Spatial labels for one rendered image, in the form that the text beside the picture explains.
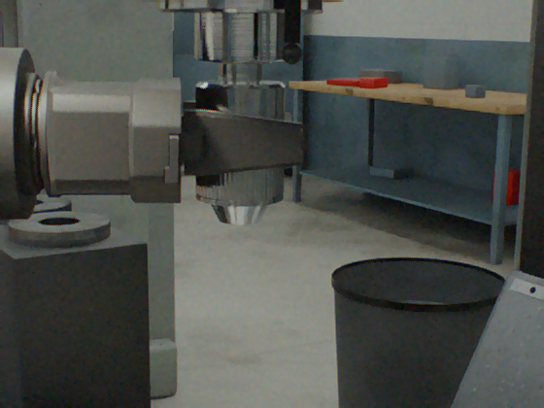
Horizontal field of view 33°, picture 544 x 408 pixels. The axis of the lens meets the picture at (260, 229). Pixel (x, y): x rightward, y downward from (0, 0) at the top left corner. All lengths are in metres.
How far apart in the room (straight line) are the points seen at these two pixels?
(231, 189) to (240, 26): 0.08
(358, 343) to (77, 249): 1.69
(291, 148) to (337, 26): 7.34
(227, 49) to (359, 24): 7.09
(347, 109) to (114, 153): 7.24
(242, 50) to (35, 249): 0.38
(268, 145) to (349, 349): 2.03
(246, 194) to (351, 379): 2.04
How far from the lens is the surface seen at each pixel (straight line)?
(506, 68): 6.30
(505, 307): 0.86
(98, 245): 0.81
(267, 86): 0.47
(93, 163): 0.45
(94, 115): 0.45
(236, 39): 0.47
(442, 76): 6.26
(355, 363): 2.47
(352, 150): 7.64
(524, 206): 0.85
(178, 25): 8.84
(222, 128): 0.46
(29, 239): 0.81
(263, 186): 0.48
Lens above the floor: 1.30
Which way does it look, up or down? 13 degrees down
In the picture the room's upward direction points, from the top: 1 degrees clockwise
